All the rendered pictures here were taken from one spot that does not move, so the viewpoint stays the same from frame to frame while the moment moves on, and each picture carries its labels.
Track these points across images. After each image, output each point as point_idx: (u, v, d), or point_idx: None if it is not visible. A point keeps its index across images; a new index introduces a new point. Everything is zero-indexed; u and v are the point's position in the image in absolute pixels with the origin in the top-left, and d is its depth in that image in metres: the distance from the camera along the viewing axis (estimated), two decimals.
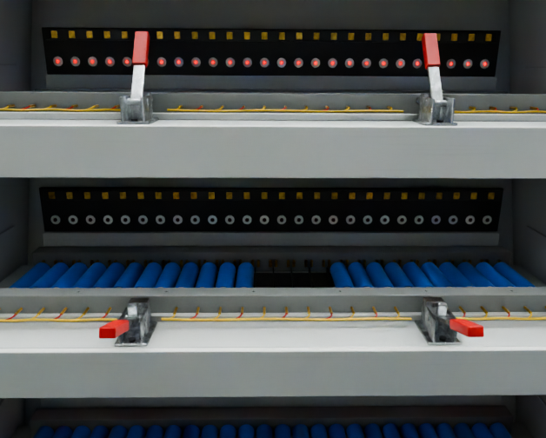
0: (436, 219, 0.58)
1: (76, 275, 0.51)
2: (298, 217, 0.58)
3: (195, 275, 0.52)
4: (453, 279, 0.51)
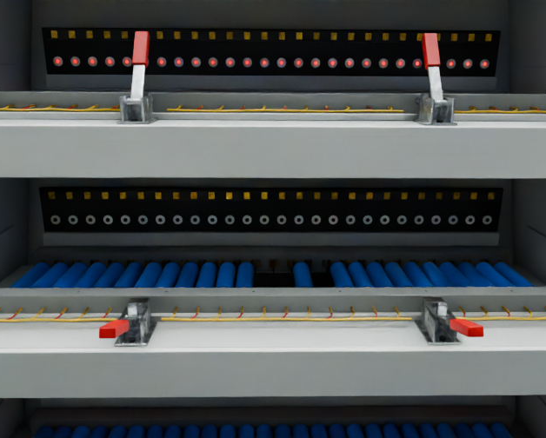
0: (436, 219, 0.58)
1: (76, 275, 0.51)
2: (298, 217, 0.58)
3: (195, 275, 0.52)
4: (453, 279, 0.51)
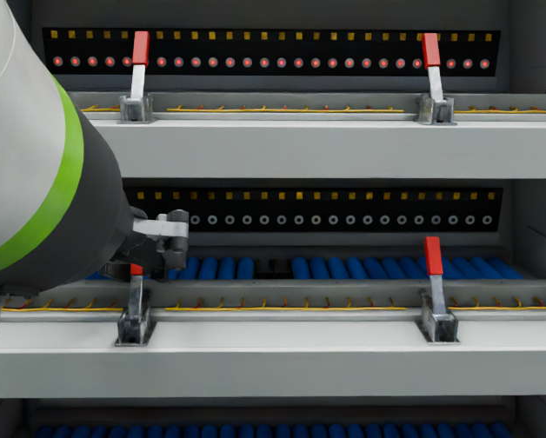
0: (436, 219, 0.58)
1: None
2: (298, 217, 0.58)
3: (196, 269, 0.53)
4: (447, 273, 0.52)
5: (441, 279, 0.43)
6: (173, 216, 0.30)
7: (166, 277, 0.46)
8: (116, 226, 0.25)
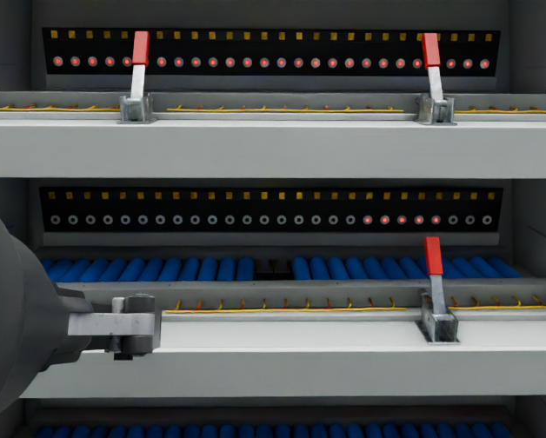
0: (436, 219, 0.58)
1: (79, 271, 0.52)
2: (298, 217, 0.58)
3: (196, 270, 0.53)
4: (447, 273, 0.52)
5: (441, 279, 0.43)
6: (131, 305, 0.21)
7: None
8: (29, 348, 0.16)
